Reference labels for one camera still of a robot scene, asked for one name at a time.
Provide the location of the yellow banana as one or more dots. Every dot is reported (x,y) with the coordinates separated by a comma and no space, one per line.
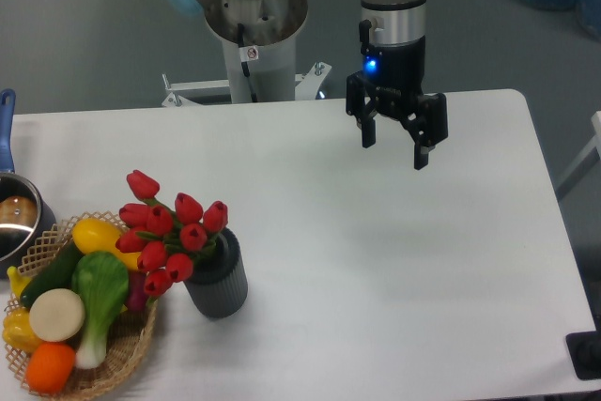
(18,282)

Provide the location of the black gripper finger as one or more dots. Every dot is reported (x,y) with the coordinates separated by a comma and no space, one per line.
(426,121)
(362,109)

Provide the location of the dark green cucumber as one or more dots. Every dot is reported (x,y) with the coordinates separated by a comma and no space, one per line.
(57,274)

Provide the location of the yellow squash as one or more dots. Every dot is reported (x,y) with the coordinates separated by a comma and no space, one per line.
(92,235)

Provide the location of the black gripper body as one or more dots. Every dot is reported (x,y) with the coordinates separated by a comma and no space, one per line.
(393,73)

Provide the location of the orange fruit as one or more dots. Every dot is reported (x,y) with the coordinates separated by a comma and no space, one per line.
(49,368)

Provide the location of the white furniture leg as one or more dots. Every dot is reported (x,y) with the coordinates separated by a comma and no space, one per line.
(582,164)

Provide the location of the yellow bell pepper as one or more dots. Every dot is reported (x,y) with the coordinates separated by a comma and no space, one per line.
(18,333)

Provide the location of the red tulip bouquet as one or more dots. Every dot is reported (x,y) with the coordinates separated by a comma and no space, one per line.
(170,242)

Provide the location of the green bok choy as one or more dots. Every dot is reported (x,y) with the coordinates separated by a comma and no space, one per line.
(102,283)

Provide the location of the woven wicker basket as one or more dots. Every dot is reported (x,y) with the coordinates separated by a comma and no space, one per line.
(128,340)

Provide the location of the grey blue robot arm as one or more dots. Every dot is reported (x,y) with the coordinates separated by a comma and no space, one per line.
(396,21)

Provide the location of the purple red radish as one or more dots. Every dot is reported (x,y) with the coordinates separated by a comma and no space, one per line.
(137,297)

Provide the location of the black device at table edge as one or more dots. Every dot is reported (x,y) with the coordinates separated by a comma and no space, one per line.
(584,350)

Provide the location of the blue handled saucepan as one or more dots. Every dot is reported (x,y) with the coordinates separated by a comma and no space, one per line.
(24,213)

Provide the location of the dark grey ribbed vase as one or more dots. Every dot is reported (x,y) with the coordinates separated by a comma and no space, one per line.
(219,288)

